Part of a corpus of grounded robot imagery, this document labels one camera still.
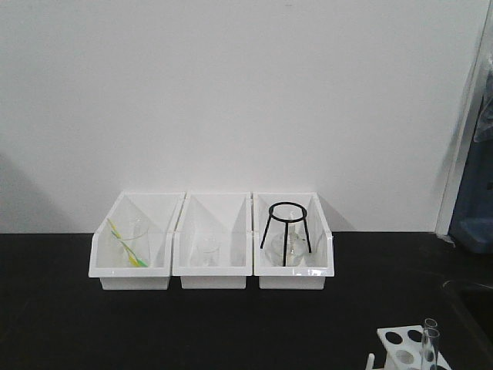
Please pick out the right white storage bin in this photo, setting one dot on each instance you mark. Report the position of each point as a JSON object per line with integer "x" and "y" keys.
{"x": 314, "y": 267}

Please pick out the round glass flask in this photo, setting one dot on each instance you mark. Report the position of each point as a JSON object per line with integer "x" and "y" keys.
{"x": 293, "y": 253}

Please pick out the glass beaker with stirrers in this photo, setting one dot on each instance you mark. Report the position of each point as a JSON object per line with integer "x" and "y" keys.
{"x": 136, "y": 235}

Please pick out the black metal tripod stand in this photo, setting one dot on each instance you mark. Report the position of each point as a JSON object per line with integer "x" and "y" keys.
{"x": 289, "y": 214}

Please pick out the rear clear test tube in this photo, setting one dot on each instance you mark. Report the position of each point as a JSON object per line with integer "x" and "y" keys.
{"x": 430, "y": 323}

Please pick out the white storage bin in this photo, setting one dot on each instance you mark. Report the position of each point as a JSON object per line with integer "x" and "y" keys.
{"x": 228, "y": 218}
{"x": 314, "y": 267}
{"x": 107, "y": 260}

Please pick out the clear test tube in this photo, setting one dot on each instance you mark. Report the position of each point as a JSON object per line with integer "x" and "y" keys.
{"x": 430, "y": 323}
{"x": 429, "y": 348}

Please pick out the front clear test tube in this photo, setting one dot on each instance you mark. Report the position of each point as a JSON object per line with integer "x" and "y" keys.
{"x": 429, "y": 348}

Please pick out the left white storage bin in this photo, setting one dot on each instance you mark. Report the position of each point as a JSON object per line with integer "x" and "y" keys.
{"x": 107, "y": 260}

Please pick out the black sink basin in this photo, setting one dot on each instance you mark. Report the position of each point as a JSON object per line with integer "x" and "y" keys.
{"x": 472, "y": 301}

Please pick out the middle white storage bin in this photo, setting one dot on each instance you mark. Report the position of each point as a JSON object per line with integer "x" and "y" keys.
{"x": 228, "y": 218}

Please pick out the white test tube rack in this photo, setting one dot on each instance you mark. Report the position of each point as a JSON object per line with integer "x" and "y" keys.
{"x": 403, "y": 347}

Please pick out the small clear glass beaker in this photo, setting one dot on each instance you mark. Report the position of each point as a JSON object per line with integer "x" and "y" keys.
{"x": 208, "y": 251}

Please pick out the blue grey lab machine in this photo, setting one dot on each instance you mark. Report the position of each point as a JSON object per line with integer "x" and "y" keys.
{"x": 471, "y": 223}

